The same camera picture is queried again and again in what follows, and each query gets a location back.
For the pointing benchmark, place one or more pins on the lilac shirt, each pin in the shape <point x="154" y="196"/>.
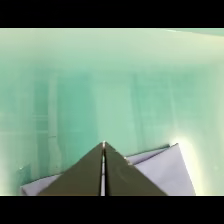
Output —
<point x="166" y="170"/>

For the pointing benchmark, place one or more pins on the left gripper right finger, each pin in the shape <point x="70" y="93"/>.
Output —
<point x="128" y="178"/>

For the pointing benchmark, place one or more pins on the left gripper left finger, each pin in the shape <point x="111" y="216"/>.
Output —
<point x="81" y="176"/>

